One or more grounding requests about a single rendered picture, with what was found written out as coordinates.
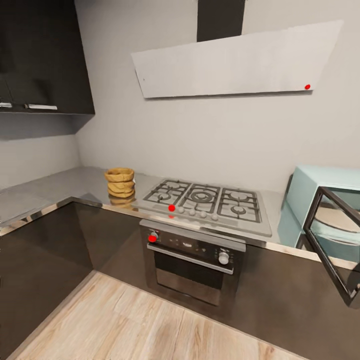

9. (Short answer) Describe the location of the microwave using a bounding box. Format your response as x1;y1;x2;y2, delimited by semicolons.
285;164;360;310

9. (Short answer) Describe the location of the popcorn bag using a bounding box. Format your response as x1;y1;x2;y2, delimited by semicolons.
104;168;135;198

